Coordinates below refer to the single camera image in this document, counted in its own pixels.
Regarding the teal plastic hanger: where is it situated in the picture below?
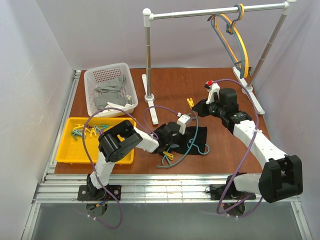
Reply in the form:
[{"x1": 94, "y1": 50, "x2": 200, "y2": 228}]
[{"x1": 156, "y1": 111, "x2": 210, "y2": 169}]

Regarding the black underwear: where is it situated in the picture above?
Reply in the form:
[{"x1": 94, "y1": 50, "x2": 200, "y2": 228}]
[{"x1": 154, "y1": 121, "x2": 208, "y2": 155}]

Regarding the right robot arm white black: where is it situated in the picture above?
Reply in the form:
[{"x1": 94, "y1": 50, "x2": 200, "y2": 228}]
[{"x1": 192, "y1": 83, "x2": 303, "y2": 203}]

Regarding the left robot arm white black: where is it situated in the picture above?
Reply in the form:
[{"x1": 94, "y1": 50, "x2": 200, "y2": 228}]
[{"x1": 86, "y1": 120, "x2": 182, "y2": 200}]

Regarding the grey-blue plastic hanger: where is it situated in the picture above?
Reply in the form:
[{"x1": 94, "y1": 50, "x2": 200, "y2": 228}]
[{"x1": 207, "y1": 4, "x2": 247, "y2": 79}]

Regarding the yellow plastic hanger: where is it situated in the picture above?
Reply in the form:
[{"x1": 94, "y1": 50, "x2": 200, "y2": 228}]
[{"x1": 211, "y1": 3, "x2": 249, "y2": 78}]

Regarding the white cloth in basket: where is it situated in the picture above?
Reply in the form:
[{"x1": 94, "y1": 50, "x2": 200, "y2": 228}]
[{"x1": 106, "y1": 95, "x2": 133, "y2": 109}]

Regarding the grey cloth in basket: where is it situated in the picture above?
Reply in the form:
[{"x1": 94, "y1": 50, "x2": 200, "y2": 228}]
[{"x1": 94, "y1": 75, "x2": 127, "y2": 110}]

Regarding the white plastic laundry basket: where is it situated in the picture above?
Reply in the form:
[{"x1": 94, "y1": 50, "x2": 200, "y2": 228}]
[{"x1": 84, "y1": 62, "x2": 138, "y2": 116}]

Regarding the pale yellow clothespin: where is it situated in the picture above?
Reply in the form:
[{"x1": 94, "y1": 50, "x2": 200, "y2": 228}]
[{"x1": 71, "y1": 123, "x2": 100, "y2": 139}]

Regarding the yellow plastic tray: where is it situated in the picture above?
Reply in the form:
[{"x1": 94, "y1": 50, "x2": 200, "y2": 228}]
[{"x1": 56, "y1": 117, "x2": 137, "y2": 164}]

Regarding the teal clothespin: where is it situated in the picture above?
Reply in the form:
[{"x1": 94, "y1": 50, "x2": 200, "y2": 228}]
[{"x1": 71, "y1": 128, "x2": 86, "y2": 140}]

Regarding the white metal clothes rack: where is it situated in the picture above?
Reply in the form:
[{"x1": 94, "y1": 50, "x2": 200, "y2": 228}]
[{"x1": 142, "y1": 0, "x2": 295, "y2": 125}]

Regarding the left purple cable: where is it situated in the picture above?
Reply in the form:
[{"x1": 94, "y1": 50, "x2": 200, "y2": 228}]
[{"x1": 81, "y1": 105, "x2": 182, "y2": 230}]

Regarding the purple cable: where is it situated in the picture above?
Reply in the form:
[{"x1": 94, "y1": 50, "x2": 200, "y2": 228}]
[
  {"x1": 81, "y1": 105, "x2": 182, "y2": 230},
  {"x1": 216, "y1": 78, "x2": 263, "y2": 215}
]

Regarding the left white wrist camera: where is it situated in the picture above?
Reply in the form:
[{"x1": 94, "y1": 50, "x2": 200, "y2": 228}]
[{"x1": 176, "y1": 112, "x2": 192, "y2": 135}]

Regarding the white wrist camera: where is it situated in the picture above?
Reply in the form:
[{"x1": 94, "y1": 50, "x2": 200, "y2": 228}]
[
  {"x1": 204, "y1": 80, "x2": 220, "y2": 105},
  {"x1": 176, "y1": 112, "x2": 192, "y2": 135}
]

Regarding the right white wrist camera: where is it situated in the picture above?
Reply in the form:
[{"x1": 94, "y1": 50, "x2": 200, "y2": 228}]
[{"x1": 204, "y1": 80, "x2": 220, "y2": 105}]

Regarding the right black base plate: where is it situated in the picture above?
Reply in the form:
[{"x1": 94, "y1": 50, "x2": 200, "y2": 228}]
[{"x1": 209, "y1": 183, "x2": 257, "y2": 201}]

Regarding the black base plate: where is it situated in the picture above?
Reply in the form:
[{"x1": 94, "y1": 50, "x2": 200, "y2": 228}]
[
  {"x1": 77, "y1": 185, "x2": 122, "y2": 201},
  {"x1": 209, "y1": 183, "x2": 257, "y2": 201}
]

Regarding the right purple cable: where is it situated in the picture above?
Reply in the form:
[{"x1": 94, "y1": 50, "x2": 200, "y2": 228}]
[{"x1": 216, "y1": 78, "x2": 263, "y2": 215}]

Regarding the aluminium rail frame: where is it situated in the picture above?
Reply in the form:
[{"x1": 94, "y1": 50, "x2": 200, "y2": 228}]
[{"x1": 21, "y1": 68, "x2": 313, "y2": 240}]

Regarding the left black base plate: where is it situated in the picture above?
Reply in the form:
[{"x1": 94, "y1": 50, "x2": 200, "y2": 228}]
[{"x1": 77, "y1": 185, "x2": 122, "y2": 201}]

